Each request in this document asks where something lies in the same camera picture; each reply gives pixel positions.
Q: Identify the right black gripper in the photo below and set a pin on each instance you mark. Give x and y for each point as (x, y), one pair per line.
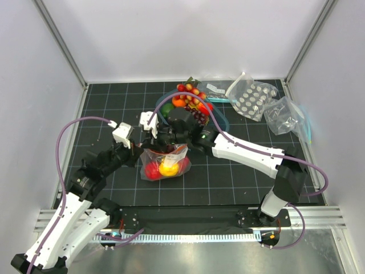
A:
(150, 142)

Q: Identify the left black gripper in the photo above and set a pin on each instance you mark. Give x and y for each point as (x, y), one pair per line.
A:
(133, 153)

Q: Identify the orange zipper clear bag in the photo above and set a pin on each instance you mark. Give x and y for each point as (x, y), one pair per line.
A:
(174, 155)

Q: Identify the pink dragon fruit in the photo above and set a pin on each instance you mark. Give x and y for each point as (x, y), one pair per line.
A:
(184, 164)

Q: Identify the red apple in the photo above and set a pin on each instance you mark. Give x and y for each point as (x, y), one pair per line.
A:
(152, 171)

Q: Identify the yellow pear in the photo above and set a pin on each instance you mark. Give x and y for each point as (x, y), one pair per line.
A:
(169, 171)

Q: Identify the purple grape bunch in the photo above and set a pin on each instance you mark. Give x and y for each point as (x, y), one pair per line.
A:
(201, 118)

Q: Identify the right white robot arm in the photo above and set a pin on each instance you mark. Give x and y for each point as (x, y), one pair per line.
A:
(289, 176)

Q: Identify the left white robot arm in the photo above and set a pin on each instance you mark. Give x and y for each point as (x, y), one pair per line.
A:
(81, 215)

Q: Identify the teal zipper flat bag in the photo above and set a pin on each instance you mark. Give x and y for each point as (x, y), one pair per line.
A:
(215, 87)

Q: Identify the polka dot zip bag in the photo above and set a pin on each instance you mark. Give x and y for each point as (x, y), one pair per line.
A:
(249, 97)

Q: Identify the blue zipper clear bag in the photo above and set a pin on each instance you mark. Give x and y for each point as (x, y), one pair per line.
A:
(284, 116)

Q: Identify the green lime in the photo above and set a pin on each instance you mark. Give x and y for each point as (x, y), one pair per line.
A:
(166, 108)

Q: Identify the orange tangerine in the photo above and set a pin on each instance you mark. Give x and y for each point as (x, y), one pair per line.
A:
(178, 102)

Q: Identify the teal plastic basket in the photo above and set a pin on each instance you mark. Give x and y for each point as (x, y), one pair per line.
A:
(219, 116)

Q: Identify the red cherry bunch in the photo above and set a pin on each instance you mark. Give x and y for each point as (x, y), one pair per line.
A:
(190, 86)

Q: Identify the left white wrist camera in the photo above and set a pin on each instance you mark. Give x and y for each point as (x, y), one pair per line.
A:
(121, 133)

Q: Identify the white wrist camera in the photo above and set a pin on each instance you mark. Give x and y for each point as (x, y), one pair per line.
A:
(148, 122)
(121, 133)

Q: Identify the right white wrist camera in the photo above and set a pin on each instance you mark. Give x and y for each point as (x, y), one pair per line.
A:
(148, 122)

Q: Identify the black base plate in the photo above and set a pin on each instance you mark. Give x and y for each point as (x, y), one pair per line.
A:
(195, 220)

